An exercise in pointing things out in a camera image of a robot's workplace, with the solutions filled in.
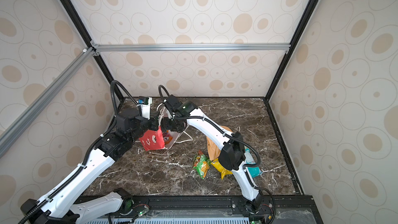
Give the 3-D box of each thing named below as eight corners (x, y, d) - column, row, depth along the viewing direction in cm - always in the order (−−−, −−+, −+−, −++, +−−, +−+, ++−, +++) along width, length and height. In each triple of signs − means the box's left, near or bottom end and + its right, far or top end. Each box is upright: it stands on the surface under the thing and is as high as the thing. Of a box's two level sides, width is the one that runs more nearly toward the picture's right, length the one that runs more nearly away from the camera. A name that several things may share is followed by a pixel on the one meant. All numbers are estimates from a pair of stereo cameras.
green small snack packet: (190, 173, 86) (189, 169, 81) (198, 157, 92) (198, 152, 87) (203, 180, 84) (204, 176, 79) (211, 163, 89) (212, 158, 85)
